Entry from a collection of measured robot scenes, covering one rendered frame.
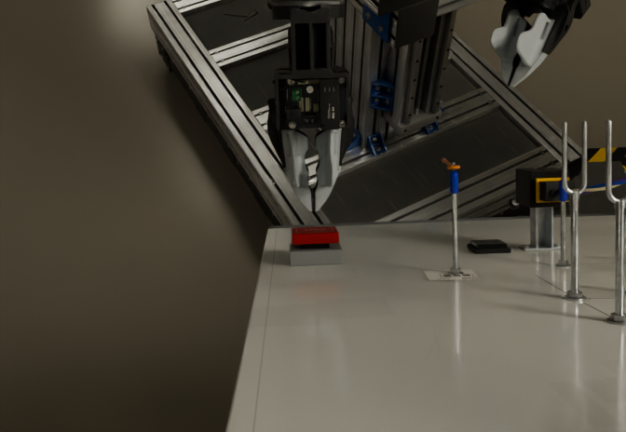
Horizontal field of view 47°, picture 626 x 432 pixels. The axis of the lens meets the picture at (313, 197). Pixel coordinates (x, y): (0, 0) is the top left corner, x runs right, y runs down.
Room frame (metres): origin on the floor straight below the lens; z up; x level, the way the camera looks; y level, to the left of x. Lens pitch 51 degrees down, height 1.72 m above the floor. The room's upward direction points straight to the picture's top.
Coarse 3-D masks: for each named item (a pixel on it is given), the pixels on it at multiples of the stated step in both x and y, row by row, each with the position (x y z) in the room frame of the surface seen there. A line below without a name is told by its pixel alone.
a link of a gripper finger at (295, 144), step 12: (288, 132) 0.52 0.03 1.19; (300, 132) 0.53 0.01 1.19; (288, 144) 0.52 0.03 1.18; (300, 144) 0.52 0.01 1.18; (288, 156) 0.51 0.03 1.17; (300, 156) 0.51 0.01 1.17; (288, 168) 0.50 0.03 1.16; (300, 168) 0.50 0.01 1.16; (300, 180) 0.49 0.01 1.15; (300, 192) 0.49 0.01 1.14; (312, 204) 0.48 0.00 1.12
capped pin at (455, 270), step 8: (456, 176) 0.45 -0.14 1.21; (456, 184) 0.44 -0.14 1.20; (456, 192) 0.44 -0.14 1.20; (456, 200) 0.43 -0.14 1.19; (456, 208) 0.43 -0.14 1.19; (456, 216) 0.42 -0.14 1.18; (456, 224) 0.41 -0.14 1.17; (456, 232) 0.41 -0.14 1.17; (456, 240) 0.40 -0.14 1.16; (456, 248) 0.40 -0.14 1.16; (456, 256) 0.39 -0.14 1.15; (456, 264) 0.39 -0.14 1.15; (448, 272) 0.38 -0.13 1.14; (456, 272) 0.38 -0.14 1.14
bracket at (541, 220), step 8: (536, 208) 0.50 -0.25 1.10; (544, 208) 0.51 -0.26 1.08; (552, 208) 0.50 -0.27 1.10; (536, 216) 0.49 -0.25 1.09; (544, 216) 0.50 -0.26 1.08; (552, 216) 0.49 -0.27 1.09; (536, 224) 0.48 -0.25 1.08; (544, 224) 0.49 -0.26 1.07; (552, 224) 0.48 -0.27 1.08; (536, 232) 0.48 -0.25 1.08; (544, 232) 0.49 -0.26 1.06; (552, 232) 0.48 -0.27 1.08; (536, 240) 0.47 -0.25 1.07; (544, 240) 0.48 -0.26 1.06; (552, 240) 0.47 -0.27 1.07; (520, 248) 0.47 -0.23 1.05; (528, 248) 0.47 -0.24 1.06; (536, 248) 0.47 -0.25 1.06; (544, 248) 0.46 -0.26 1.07; (552, 248) 0.46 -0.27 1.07; (560, 248) 0.46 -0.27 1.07
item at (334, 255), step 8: (296, 248) 0.45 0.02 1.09; (336, 248) 0.45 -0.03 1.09; (296, 256) 0.43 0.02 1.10; (304, 256) 0.43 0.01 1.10; (312, 256) 0.43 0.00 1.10; (320, 256) 0.43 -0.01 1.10; (328, 256) 0.43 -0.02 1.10; (336, 256) 0.43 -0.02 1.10; (296, 264) 0.43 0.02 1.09; (304, 264) 0.43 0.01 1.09; (312, 264) 0.43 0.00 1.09; (320, 264) 0.43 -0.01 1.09
